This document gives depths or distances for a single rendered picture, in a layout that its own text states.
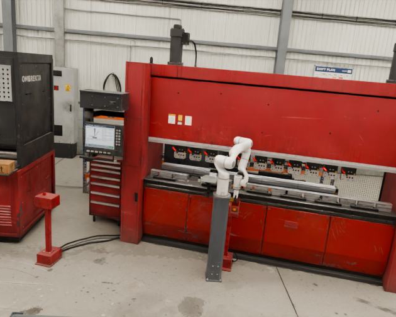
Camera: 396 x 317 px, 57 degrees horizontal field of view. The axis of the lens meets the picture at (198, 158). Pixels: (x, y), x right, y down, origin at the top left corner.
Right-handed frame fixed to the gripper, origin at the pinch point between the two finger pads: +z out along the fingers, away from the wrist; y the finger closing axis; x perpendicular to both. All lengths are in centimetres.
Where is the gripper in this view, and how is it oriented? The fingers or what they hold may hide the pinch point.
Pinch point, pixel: (235, 200)
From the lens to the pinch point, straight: 422.7
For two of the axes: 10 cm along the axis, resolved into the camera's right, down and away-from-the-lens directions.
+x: 9.8, 1.3, -1.7
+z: -0.6, 9.4, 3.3
